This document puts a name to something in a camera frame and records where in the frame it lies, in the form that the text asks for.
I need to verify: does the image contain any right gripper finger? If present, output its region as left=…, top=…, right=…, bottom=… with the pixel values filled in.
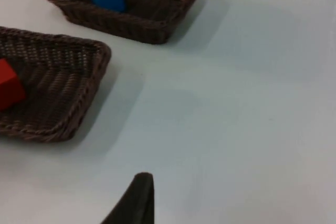
left=100, top=172, right=155, bottom=224

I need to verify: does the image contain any red cube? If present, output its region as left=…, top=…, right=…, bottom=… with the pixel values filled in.
left=0, top=58, right=26, bottom=111

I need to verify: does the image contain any dark brown wicker basket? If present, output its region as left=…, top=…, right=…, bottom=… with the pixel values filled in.
left=39, top=0, right=207, bottom=45
left=0, top=26, right=112, bottom=143

